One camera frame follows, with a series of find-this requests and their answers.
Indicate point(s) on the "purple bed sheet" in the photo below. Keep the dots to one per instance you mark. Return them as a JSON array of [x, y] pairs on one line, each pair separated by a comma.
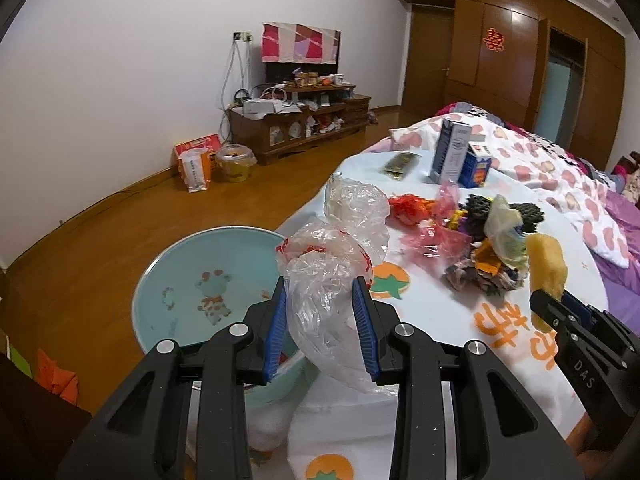
[[622, 240]]

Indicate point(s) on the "clear plastic bag red print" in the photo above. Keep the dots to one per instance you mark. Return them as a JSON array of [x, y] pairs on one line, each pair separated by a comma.
[[320, 285]]

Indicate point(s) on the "small blue carton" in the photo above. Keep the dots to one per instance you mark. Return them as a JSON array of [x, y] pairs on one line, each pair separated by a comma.
[[475, 167]]

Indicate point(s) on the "pink patchwork cloth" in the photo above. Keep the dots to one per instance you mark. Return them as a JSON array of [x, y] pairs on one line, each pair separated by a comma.
[[300, 42]]

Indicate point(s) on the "white orange-print tablecloth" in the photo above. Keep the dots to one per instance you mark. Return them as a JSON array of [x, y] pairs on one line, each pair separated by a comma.
[[435, 305]]

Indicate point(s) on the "pink floral quilt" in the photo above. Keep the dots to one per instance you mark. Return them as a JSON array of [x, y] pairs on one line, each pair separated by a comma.
[[560, 180]]

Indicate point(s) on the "light blue cartoon basin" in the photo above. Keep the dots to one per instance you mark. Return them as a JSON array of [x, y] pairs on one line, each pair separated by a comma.
[[200, 270]]

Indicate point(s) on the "orange paper piece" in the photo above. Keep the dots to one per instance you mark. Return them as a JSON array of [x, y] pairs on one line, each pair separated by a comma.
[[57, 377]]

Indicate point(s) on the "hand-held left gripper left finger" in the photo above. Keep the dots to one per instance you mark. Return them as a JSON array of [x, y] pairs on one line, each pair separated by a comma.
[[277, 332]]

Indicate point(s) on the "green paper piece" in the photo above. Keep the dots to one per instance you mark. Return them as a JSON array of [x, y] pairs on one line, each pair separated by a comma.
[[21, 362]]

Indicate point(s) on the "white flat box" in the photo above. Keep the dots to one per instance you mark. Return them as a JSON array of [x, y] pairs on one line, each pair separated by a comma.
[[261, 106]]

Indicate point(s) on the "frosted glass door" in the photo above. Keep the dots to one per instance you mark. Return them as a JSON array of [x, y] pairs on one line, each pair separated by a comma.
[[557, 90]]

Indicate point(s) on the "patterned pillow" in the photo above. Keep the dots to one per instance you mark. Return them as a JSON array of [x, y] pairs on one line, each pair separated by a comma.
[[627, 172]]

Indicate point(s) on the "yellow foam piece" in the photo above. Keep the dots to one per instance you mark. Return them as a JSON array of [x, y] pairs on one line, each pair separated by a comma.
[[547, 265]]

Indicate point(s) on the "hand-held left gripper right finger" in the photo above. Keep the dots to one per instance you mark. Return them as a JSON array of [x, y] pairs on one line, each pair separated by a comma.
[[362, 332]]

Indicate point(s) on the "dark green snack packet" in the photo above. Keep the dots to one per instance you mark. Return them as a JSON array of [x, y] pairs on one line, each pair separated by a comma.
[[401, 165]]

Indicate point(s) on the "yellow plastic bucket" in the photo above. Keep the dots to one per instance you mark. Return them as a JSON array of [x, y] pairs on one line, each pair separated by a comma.
[[234, 165]]

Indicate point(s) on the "dark wooden furniture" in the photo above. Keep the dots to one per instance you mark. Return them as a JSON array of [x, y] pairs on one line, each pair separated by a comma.
[[35, 425]]

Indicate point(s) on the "black foam net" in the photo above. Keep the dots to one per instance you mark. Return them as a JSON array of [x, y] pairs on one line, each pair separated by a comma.
[[477, 210]]

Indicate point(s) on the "wooden television cabinet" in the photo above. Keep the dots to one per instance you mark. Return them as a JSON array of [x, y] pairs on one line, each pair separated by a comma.
[[260, 135]]

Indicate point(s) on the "black television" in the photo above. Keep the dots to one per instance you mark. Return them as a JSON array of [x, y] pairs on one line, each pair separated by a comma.
[[280, 72]]

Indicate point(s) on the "red orange wrapper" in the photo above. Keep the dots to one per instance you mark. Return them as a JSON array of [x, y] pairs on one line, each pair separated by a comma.
[[410, 207]]

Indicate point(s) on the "pale green plastic bag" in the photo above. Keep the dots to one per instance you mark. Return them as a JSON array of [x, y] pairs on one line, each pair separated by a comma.
[[505, 230]]

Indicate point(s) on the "tall blue white carton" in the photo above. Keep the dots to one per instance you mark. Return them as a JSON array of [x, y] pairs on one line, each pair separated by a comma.
[[447, 152]]

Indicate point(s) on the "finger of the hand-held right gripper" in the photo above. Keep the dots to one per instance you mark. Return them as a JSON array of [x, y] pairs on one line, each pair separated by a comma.
[[575, 355], [577, 306]]

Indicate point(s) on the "wooden door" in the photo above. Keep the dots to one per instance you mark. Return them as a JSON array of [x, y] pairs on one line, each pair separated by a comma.
[[430, 60]]

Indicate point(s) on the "wall socket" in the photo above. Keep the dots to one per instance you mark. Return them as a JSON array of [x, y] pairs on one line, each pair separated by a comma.
[[243, 36]]

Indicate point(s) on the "wooden wardrobe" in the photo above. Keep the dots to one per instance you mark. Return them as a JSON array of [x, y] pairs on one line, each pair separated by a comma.
[[505, 10]]

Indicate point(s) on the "orange white paper bag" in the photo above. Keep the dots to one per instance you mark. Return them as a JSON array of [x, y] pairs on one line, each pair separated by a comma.
[[200, 141]]

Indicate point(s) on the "red paper decoration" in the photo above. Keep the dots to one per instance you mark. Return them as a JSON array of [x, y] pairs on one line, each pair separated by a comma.
[[493, 40]]

